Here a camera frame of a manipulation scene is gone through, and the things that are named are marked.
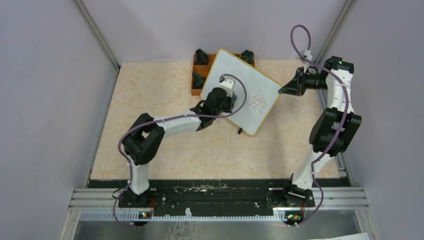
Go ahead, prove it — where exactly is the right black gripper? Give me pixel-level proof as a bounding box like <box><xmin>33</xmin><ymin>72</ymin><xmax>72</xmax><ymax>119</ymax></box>
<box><xmin>278</xmin><ymin>67</ymin><xmax>328</xmax><ymax>98</ymax></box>

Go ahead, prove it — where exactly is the whiteboard with yellow frame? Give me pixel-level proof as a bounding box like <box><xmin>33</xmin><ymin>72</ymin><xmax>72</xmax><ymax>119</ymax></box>
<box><xmin>200</xmin><ymin>48</ymin><xmax>282</xmax><ymax>136</ymax></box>

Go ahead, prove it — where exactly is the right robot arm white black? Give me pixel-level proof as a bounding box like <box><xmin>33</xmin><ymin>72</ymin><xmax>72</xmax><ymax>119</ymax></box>
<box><xmin>278</xmin><ymin>56</ymin><xmax>362</xmax><ymax>206</ymax></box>

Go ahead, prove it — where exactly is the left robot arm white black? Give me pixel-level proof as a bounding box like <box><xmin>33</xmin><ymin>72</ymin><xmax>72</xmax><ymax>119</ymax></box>
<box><xmin>118</xmin><ymin>87</ymin><xmax>238</xmax><ymax>207</ymax></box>

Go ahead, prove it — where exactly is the rolled dark tie front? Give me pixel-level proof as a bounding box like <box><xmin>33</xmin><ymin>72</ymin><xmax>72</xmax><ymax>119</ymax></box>
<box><xmin>192</xmin><ymin>72</ymin><xmax>206</xmax><ymax>89</ymax></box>

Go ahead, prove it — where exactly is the rolled dark tie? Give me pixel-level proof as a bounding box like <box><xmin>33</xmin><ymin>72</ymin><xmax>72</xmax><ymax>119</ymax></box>
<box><xmin>192</xmin><ymin>72</ymin><xmax>206</xmax><ymax>89</ymax></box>
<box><xmin>239</xmin><ymin>49</ymin><xmax>255</xmax><ymax>66</ymax></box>
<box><xmin>194</xmin><ymin>48</ymin><xmax>209</xmax><ymax>65</ymax></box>

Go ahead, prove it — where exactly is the rolled dark tie right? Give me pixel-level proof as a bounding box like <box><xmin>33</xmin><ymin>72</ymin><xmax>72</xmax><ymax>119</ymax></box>
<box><xmin>239</xmin><ymin>49</ymin><xmax>255</xmax><ymax>66</ymax></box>

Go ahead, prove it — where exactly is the rolled dark tie left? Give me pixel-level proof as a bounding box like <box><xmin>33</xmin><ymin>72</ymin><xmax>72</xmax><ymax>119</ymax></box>
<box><xmin>194</xmin><ymin>48</ymin><xmax>209</xmax><ymax>65</ymax></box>

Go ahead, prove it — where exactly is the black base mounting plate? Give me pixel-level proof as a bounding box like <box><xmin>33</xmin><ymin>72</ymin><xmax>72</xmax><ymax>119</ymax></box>
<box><xmin>87</xmin><ymin>179</ymin><xmax>347</xmax><ymax>218</ymax></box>

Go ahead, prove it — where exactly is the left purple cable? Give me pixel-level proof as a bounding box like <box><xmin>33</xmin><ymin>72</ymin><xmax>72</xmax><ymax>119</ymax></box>
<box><xmin>112</xmin><ymin>73</ymin><xmax>248</xmax><ymax>228</ymax></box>

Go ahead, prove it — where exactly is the purple cable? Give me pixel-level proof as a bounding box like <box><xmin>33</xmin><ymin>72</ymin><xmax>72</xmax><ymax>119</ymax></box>
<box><xmin>112</xmin><ymin>73</ymin><xmax>248</xmax><ymax>228</ymax></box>
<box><xmin>290</xmin><ymin>24</ymin><xmax>350</xmax><ymax>228</ymax></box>

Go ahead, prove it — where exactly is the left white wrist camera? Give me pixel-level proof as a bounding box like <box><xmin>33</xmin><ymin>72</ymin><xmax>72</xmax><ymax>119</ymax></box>
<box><xmin>219</xmin><ymin>75</ymin><xmax>236</xmax><ymax>98</ymax></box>

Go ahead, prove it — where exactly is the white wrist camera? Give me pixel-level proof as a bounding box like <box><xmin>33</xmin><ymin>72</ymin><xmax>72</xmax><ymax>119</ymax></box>
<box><xmin>219</xmin><ymin>75</ymin><xmax>236</xmax><ymax>98</ymax></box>
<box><xmin>301</xmin><ymin>49</ymin><xmax>313</xmax><ymax>61</ymax></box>

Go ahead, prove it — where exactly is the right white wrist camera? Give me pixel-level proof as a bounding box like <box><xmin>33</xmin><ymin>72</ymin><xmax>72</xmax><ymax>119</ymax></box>
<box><xmin>301</xmin><ymin>49</ymin><xmax>313</xmax><ymax>61</ymax></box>

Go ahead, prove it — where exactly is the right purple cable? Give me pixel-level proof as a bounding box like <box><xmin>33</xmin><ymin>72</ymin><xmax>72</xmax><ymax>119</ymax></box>
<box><xmin>290</xmin><ymin>24</ymin><xmax>350</xmax><ymax>228</ymax></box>

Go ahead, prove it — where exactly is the aluminium frame rail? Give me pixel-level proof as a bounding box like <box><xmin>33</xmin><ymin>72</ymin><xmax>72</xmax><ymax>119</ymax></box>
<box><xmin>69</xmin><ymin>187</ymin><xmax>369</xmax><ymax>210</ymax></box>

